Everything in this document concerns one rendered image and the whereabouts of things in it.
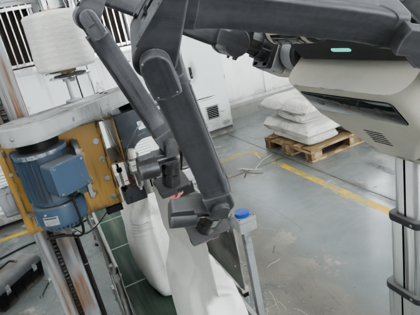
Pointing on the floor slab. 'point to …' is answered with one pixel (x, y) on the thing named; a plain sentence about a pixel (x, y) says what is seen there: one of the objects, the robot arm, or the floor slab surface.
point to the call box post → (253, 273)
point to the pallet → (311, 154)
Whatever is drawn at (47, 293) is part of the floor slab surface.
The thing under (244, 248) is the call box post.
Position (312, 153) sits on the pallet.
